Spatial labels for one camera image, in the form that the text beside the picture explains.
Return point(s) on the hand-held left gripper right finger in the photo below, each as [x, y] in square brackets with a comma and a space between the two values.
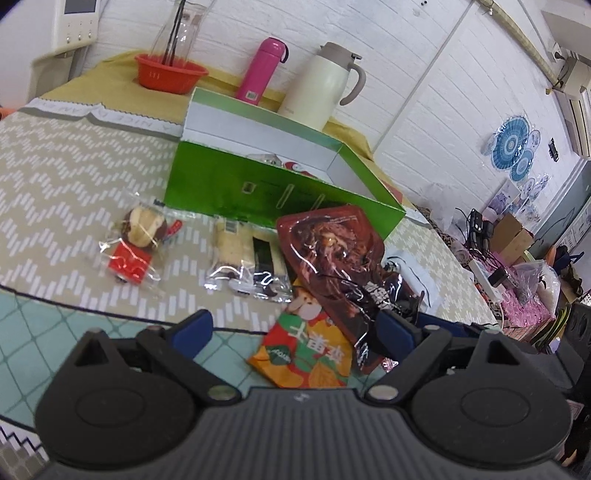
[402, 336]

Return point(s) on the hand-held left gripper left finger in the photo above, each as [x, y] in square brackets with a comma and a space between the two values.
[194, 331]

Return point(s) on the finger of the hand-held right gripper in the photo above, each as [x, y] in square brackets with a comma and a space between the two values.
[441, 320]

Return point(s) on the clear packet beige biscuit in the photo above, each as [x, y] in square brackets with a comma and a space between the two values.
[229, 249]

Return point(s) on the clear packet black bar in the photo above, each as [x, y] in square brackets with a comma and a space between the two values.
[263, 263]

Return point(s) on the orange green snack packet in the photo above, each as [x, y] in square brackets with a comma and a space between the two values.
[304, 350]

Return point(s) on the dark red snack pouch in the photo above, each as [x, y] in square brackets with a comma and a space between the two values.
[332, 258]

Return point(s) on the clear packet round brown cake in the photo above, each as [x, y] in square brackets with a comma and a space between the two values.
[138, 240]

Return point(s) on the green cardboard box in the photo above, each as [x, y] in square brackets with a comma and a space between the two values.
[258, 184]

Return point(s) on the white paper sheet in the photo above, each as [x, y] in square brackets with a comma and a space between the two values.
[415, 272]

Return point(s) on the white power strip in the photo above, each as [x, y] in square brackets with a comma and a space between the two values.
[485, 281]

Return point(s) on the pink cloth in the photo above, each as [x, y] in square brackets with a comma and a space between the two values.
[526, 309]

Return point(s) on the clear plastic bag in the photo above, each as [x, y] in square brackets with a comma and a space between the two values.
[538, 281]

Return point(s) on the brown cardboard box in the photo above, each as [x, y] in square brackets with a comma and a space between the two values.
[515, 237]

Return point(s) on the white plastic bag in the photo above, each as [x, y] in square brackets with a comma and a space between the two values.
[438, 203]

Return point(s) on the red flat box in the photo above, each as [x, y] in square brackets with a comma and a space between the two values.
[395, 194]

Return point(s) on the red snack packet white circle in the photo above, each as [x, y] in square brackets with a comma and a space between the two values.
[299, 169]

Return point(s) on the white air conditioner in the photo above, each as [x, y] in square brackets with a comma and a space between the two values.
[577, 120]

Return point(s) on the red plastic basin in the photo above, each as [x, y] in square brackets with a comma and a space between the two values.
[168, 74]

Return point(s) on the cream thermal jug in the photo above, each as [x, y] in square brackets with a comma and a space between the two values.
[314, 87]

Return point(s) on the pink thermos bottle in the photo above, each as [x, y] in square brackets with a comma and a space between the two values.
[258, 69]

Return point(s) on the yellow tablecloth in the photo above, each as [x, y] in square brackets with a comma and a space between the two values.
[115, 69]

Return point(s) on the black sticks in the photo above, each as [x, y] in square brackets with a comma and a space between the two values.
[174, 32]

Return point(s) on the clear glass carafe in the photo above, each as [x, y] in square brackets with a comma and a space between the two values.
[196, 27]

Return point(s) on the white appliance with screen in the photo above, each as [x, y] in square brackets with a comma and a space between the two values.
[78, 23]

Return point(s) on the wall pictures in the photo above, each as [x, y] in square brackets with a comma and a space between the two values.
[521, 198]

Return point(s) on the blue patterned wall plates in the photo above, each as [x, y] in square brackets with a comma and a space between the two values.
[512, 147]

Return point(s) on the black wall hook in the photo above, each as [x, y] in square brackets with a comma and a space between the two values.
[553, 150]

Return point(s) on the beige wall pipe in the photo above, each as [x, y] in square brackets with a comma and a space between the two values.
[517, 37]

